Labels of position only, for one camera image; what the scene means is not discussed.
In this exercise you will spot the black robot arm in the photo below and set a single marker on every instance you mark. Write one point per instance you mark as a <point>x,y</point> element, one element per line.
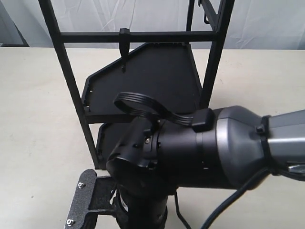
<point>227,148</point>

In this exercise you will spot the speckled metal mounting bracket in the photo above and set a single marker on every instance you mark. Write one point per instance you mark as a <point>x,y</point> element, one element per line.
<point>91,199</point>

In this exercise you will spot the white backdrop cloth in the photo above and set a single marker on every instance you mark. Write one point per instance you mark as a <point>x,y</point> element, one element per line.
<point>254,24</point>

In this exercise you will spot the black metal rack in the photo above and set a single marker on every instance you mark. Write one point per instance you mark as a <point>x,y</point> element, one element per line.
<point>176,67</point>

